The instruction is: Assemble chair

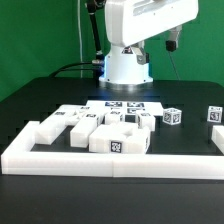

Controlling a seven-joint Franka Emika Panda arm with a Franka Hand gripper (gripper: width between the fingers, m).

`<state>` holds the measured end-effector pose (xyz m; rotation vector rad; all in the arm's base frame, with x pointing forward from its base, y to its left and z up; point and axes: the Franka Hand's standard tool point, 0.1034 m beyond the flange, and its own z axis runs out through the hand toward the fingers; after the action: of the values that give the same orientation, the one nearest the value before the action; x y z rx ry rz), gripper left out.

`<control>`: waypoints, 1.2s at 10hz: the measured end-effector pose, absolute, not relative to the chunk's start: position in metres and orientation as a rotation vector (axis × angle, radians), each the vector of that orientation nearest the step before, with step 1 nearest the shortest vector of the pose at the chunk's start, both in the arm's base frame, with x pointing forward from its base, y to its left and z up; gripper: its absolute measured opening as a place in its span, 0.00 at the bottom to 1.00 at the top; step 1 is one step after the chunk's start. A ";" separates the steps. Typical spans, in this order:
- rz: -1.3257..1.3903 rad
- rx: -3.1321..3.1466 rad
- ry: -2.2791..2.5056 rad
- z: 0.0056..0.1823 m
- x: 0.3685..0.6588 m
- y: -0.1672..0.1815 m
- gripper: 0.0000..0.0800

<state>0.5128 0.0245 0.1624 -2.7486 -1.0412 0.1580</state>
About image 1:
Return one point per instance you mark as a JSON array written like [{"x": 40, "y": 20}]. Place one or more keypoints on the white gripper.
[{"x": 173, "y": 39}]

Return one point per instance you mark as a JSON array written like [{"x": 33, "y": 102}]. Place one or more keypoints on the white chair seat part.
[{"x": 124, "y": 137}]

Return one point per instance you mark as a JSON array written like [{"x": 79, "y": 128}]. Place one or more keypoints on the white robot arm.
[{"x": 128, "y": 24}]

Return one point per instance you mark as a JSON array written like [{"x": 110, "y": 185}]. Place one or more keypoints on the white H-shaped chair back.
[{"x": 82, "y": 119}]

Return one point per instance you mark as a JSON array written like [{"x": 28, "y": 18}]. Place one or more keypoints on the white tagged cube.
[
  {"x": 172, "y": 116},
  {"x": 214, "y": 114}
]

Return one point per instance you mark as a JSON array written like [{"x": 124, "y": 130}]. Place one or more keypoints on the white tag base sheet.
[{"x": 130, "y": 107}]

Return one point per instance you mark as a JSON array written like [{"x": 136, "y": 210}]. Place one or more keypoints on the white tagged cube far right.
[{"x": 214, "y": 114}]

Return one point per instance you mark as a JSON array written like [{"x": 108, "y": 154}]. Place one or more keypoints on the white block right edge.
[{"x": 218, "y": 137}]

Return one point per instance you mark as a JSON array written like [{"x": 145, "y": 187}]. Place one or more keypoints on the white U-shaped fence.
[{"x": 20, "y": 159}]

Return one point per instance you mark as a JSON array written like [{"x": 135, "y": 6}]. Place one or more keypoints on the black camera pole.
[{"x": 92, "y": 6}]

